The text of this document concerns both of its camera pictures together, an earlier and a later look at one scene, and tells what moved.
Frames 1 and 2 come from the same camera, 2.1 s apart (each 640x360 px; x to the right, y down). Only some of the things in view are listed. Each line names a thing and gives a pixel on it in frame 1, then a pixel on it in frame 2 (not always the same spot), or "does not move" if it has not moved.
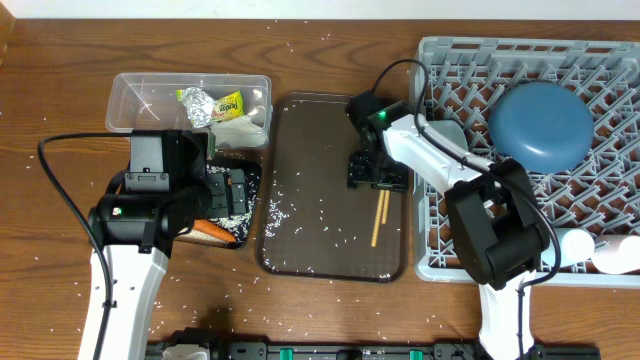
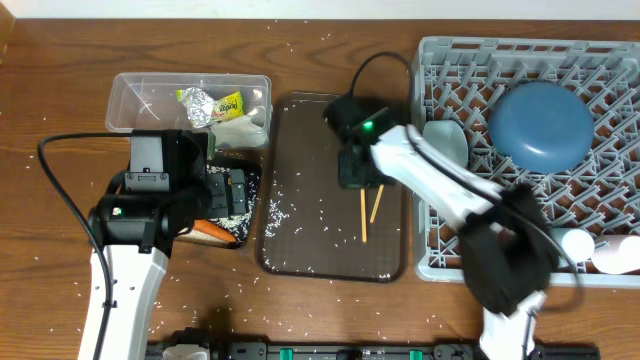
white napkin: [240, 132] does not move
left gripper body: [228, 193] does not move
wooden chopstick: [378, 219] → [363, 214]
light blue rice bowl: [451, 131] does not move
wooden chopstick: [385, 207] → [376, 203]
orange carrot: [212, 229] does not move
